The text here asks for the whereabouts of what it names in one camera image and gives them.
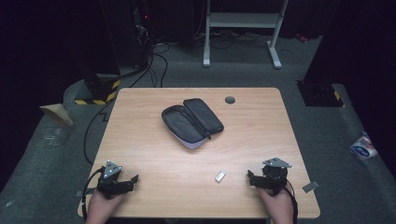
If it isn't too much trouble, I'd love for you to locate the person's right hand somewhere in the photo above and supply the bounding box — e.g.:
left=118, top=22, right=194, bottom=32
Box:
left=257, top=186, right=295, bottom=224

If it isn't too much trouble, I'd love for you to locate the white blue wipes packet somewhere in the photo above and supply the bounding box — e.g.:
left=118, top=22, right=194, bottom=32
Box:
left=348, top=132, right=379, bottom=161

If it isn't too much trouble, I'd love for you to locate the grey tape strip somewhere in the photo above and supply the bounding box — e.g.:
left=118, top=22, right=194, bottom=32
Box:
left=301, top=180, right=321, bottom=194

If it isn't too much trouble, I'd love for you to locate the black floor cable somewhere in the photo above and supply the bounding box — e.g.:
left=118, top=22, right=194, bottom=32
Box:
left=82, top=100, right=117, bottom=166

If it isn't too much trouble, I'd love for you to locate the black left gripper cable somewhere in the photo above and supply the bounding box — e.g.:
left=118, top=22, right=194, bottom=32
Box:
left=80, top=167, right=106, bottom=222

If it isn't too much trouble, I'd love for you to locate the white metal stand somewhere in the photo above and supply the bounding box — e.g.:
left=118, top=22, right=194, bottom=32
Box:
left=202, top=0, right=290, bottom=70

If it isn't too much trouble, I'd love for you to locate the person's left hand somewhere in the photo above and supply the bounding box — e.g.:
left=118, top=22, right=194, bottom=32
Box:
left=85, top=189, right=126, bottom=224

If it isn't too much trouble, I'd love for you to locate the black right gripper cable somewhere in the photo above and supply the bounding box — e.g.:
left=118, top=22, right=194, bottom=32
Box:
left=284, top=180, right=299, bottom=224

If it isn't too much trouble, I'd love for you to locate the open black pencil case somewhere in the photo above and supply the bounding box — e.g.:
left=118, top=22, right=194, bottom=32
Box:
left=161, top=97, right=225, bottom=151

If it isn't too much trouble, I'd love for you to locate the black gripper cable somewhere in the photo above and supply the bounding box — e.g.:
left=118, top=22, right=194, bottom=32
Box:
left=284, top=180, right=299, bottom=224
left=80, top=167, right=106, bottom=222

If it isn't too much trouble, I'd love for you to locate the bundle of black floor cables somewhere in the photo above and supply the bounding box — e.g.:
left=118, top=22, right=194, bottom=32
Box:
left=128, top=41, right=172, bottom=89

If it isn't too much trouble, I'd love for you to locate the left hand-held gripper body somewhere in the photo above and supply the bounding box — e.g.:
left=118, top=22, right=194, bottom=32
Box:
left=95, top=160, right=128, bottom=201

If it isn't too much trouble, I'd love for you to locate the black stand base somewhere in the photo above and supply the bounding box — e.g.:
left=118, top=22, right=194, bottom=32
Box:
left=296, top=79, right=346, bottom=108

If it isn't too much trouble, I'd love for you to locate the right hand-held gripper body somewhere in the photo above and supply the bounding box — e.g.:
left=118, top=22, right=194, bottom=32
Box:
left=257, top=157, right=293, bottom=197

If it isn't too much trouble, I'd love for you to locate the small silver rectangular block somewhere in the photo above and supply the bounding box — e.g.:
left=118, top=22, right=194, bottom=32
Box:
left=214, top=171, right=228, bottom=184

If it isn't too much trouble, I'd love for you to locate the yellow-black striped stand base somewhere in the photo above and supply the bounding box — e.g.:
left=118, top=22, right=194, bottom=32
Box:
left=74, top=74, right=122, bottom=106

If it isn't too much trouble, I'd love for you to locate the dark equipment rack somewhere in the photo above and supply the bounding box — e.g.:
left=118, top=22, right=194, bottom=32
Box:
left=129, top=0, right=157, bottom=71

